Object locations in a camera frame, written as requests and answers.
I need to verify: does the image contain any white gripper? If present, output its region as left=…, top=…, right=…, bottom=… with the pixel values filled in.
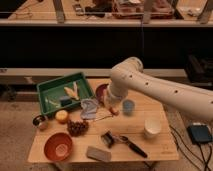
left=104, top=86, right=123, bottom=108

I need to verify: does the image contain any red chili pepper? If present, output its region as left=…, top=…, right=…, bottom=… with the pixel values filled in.
left=109, top=106, right=119, bottom=116

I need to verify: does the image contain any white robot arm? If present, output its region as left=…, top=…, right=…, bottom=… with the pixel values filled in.
left=104, top=57, right=213, bottom=123

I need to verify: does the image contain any green plastic tray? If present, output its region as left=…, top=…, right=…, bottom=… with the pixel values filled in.
left=37, top=72, right=94, bottom=117

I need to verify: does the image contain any small light tray item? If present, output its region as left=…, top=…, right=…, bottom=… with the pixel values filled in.
left=45, top=98, right=61, bottom=108

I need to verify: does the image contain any purple bowl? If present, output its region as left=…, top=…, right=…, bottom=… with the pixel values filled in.
left=95, top=84, right=107, bottom=99

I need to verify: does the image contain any blue plastic cup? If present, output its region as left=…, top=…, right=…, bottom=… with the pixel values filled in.
left=122, top=99, right=135, bottom=116

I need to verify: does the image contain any wooden skewer stick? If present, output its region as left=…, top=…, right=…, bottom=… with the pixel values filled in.
left=92, top=115, right=113, bottom=122

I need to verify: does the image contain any corn cob with husk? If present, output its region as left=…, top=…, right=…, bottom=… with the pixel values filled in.
left=64, top=82, right=79, bottom=100

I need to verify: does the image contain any bunch of dark grapes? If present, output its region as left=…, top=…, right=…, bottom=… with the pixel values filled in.
left=67, top=120, right=89, bottom=137

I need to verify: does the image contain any white paper cup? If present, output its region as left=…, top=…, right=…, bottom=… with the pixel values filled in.
left=144, top=118, right=161, bottom=138

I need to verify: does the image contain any yellow orange fruit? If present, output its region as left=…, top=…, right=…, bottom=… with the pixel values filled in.
left=55, top=110, right=68, bottom=124

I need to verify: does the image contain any grey sponge block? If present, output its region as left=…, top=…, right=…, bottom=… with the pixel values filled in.
left=86, top=146, right=111, bottom=162

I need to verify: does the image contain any orange red bowl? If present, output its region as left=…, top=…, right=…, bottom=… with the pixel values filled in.
left=44, top=133, right=73, bottom=162

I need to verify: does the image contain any small metal cup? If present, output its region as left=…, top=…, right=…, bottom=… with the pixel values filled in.
left=33, top=115, right=48, bottom=130

